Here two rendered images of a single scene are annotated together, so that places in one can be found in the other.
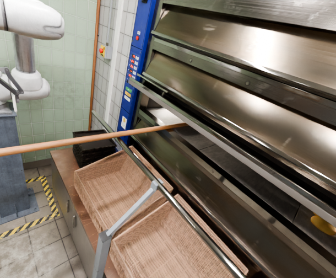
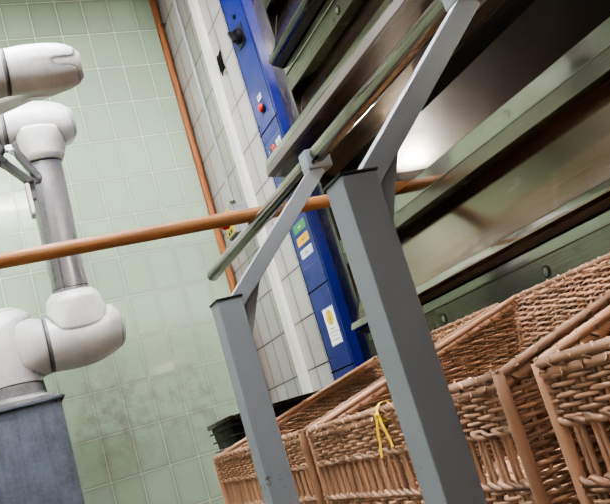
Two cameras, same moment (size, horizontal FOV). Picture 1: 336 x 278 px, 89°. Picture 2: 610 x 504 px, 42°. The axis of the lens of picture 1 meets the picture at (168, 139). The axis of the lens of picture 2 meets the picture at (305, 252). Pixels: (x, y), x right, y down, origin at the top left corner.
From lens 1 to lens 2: 1.26 m
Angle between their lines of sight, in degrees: 48
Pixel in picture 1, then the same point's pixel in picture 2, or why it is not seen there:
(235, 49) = not seen: outside the picture
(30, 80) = (78, 300)
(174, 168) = (465, 246)
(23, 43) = (56, 225)
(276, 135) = not seen: outside the picture
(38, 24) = (43, 57)
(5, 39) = (41, 314)
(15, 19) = (16, 62)
